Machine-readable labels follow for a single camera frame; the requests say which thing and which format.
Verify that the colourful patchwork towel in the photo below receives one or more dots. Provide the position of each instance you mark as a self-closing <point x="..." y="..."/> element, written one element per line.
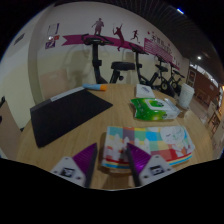
<point x="160" y="141"/>

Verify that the white paper cup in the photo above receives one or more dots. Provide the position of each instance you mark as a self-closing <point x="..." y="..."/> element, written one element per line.
<point x="186" y="96"/>

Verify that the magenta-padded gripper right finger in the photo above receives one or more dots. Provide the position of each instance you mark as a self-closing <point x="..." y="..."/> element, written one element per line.
<point x="140" y="160"/>

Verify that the small white box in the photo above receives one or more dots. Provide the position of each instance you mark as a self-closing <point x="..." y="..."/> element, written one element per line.
<point x="144" y="91"/>

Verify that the blue and orange tube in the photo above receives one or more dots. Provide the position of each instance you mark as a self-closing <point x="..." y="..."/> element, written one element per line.
<point x="93" y="87"/>

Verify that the black desk mat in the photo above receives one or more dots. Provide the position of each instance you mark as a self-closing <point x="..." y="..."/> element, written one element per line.
<point x="66" y="115"/>

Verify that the black exercise bike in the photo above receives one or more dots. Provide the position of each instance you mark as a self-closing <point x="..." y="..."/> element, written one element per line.
<point x="163" y="75"/>
<point x="176" y="78"/>
<point x="139" y="66"/>
<point x="96" y="63"/>

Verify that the plain wooden chair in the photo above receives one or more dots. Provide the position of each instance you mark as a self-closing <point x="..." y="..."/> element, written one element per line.
<point x="55" y="85"/>

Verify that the dark wall sign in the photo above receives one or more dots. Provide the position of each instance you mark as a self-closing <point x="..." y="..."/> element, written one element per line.
<point x="19" y="39"/>

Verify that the group of wall posters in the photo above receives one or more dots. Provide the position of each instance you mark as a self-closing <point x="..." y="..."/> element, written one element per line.
<point x="52" y="36"/>

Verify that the green wet wipes pack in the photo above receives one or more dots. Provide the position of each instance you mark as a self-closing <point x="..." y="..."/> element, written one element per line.
<point x="153" y="108"/>

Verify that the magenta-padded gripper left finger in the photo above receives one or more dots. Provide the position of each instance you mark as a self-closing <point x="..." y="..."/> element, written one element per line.
<point x="85" y="160"/>

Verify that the black metal chair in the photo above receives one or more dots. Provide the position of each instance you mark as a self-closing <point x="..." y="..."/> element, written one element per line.
<point x="2" y="110"/>

